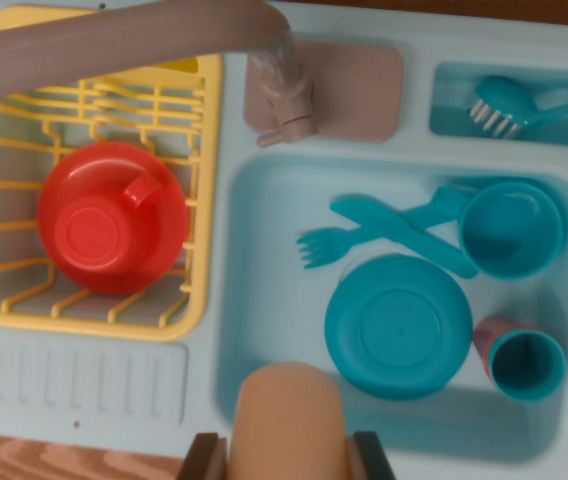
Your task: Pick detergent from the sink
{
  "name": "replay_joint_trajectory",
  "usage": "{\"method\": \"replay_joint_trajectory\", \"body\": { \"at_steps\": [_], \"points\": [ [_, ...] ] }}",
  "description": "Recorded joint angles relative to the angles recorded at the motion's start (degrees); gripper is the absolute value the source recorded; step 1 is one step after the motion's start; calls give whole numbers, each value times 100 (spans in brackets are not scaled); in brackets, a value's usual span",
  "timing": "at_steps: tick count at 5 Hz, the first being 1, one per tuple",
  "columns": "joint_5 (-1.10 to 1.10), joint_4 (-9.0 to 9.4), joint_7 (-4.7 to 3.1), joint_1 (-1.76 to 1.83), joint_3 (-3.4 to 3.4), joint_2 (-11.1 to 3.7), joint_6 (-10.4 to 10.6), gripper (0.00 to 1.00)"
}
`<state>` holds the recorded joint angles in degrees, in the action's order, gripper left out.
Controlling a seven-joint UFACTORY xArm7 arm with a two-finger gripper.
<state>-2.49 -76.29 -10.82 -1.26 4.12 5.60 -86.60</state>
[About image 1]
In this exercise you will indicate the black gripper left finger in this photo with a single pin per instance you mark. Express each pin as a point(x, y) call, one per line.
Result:
point(204, 460)

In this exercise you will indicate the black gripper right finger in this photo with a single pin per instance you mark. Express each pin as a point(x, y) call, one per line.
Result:
point(369, 460)

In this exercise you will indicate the cream toy detergent bottle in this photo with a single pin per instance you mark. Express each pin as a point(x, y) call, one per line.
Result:
point(286, 425)

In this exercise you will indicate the light blue toy sink unit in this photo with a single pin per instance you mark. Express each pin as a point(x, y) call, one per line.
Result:
point(264, 250)

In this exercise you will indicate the teal plastic plate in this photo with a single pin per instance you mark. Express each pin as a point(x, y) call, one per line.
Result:
point(399, 330)

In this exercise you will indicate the teal plastic tumbler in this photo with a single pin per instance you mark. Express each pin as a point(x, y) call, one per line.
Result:
point(529, 365)

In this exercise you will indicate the yellow plastic dish rack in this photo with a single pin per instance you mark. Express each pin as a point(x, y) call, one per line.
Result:
point(209, 250)

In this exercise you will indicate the teal plastic fork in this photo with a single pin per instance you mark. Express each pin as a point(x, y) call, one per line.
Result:
point(329, 247)

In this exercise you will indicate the red plastic plate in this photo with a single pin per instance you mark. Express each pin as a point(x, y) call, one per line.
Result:
point(164, 240)

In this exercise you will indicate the teal plastic knife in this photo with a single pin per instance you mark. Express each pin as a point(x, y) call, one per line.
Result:
point(364, 215)

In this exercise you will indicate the red plastic cup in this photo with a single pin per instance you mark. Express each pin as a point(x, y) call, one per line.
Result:
point(89, 235)

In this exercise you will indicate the teal dish brush white bristles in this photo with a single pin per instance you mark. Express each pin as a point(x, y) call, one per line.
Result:
point(504, 97)

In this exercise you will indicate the grey toy faucet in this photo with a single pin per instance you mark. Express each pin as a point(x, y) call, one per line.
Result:
point(114, 45)

